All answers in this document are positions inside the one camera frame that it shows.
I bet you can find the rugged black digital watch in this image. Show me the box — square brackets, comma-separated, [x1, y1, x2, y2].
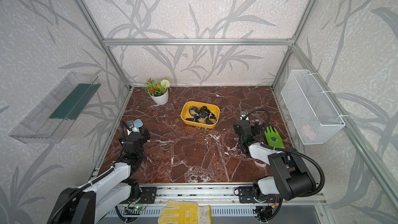
[199, 106, 211, 119]

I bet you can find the translucent blue watch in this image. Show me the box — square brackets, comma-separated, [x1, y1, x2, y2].
[189, 106, 200, 117]

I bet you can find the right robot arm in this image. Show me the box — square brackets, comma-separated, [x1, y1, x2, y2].
[234, 111, 325, 223]

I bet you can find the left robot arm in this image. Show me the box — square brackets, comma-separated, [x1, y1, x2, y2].
[48, 119, 150, 224]

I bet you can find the yellow plastic storage box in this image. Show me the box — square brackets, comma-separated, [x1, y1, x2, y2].
[180, 101, 220, 129]

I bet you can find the green and black work glove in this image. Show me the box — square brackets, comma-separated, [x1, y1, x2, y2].
[264, 125, 285, 148]

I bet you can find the light blue garden trowel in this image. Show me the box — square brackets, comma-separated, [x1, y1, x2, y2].
[133, 119, 144, 129]

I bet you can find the white ribbed flower pot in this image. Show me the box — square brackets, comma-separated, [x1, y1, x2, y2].
[151, 90, 169, 105]

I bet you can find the artificial green flower plant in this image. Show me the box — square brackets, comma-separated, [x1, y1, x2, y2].
[145, 78, 171, 96]

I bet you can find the yellow knit work glove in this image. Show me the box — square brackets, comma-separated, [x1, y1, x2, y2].
[158, 201, 212, 224]

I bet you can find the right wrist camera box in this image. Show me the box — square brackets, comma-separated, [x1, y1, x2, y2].
[240, 111, 247, 120]

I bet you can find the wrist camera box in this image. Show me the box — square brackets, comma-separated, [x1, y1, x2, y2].
[240, 111, 247, 120]
[126, 121, 140, 135]

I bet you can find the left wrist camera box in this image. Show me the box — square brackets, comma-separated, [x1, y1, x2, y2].
[126, 121, 140, 135]

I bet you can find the white wire mesh basket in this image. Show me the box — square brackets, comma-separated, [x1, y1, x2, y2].
[282, 69, 345, 145]

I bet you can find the clear acrylic wall shelf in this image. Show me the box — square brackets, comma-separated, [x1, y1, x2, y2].
[9, 72, 101, 144]

